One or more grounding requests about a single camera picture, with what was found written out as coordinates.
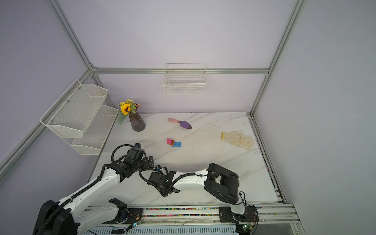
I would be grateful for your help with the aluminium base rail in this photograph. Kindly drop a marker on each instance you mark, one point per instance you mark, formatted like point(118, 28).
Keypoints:
point(191, 218)

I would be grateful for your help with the white mesh shelf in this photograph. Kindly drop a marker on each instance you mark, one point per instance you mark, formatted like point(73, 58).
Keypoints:
point(71, 115)
point(97, 133)

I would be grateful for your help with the sunflower bouquet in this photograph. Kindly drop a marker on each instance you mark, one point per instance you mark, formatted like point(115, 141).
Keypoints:
point(125, 109)

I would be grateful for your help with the white knit work glove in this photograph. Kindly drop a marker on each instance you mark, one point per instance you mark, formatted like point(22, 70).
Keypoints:
point(237, 138)

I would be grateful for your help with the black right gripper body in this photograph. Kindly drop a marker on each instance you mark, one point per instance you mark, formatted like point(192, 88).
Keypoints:
point(162, 189)

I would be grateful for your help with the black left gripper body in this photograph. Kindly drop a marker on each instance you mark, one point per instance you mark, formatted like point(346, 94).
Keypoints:
point(144, 164)

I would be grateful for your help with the white wire wall basket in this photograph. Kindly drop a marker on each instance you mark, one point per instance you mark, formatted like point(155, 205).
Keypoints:
point(180, 78)

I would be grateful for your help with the dark glass vase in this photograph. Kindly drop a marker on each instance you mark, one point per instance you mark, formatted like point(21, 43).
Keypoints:
point(137, 122)

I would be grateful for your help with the purple garden trowel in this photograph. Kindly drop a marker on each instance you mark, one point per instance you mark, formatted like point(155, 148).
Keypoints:
point(183, 124)

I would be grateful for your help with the aluminium frame post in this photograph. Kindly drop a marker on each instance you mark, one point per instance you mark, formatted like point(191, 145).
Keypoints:
point(278, 53)

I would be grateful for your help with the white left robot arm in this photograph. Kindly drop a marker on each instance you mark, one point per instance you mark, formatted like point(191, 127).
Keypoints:
point(69, 215)

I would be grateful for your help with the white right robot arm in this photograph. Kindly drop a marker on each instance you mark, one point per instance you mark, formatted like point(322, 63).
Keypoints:
point(216, 180)

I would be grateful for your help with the blue lego brick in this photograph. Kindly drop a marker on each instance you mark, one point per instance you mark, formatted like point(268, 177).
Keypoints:
point(177, 144)

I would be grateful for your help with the lower white mesh shelf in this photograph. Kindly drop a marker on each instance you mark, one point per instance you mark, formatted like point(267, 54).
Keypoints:
point(97, 133)

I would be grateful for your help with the upper white mesh shelf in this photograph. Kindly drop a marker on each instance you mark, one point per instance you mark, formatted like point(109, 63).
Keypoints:
point(71, 115)

